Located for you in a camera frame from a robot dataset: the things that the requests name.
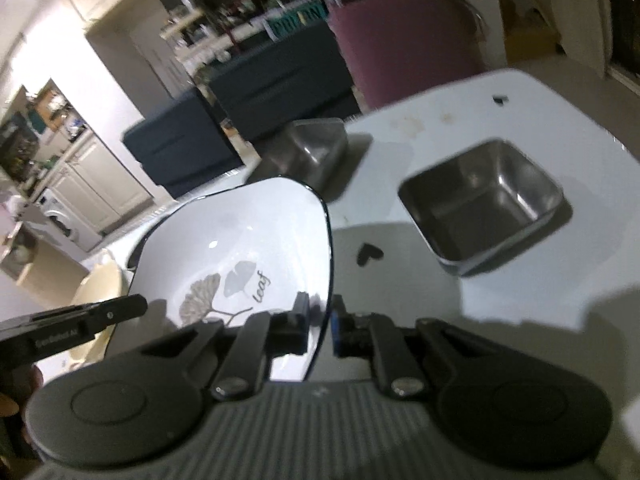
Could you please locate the cream two-handled bowl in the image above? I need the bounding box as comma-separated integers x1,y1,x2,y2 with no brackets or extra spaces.
65,261,132,372

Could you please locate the white leaf print plate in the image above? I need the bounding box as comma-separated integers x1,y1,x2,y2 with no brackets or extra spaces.
107,177,333,382

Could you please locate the square steel tray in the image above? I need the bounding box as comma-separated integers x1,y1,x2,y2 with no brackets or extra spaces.
398,138,565,276

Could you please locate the white washing machine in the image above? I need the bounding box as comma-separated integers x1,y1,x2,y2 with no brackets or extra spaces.
36,188,102,252

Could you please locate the kitchen cabinet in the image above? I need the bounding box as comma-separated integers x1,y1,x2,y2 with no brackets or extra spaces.
46,133,153,234

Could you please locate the rectangular steel tray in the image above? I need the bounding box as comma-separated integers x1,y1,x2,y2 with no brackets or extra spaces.
250,118,348,192

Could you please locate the dark blue chair left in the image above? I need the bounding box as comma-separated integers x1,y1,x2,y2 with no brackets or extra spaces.
122,88,243,198

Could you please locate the dark blue chair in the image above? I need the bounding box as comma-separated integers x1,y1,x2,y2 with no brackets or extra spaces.
122,88,243,198
208,22,360,144

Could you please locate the dark blue chair right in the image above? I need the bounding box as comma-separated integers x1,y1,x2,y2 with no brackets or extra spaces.
208,22,360,144

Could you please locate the maroon chair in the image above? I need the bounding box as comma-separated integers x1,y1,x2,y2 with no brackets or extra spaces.
329,0,485,110

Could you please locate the teal sign box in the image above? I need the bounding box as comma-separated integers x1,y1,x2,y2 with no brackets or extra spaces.
265,0,329,40

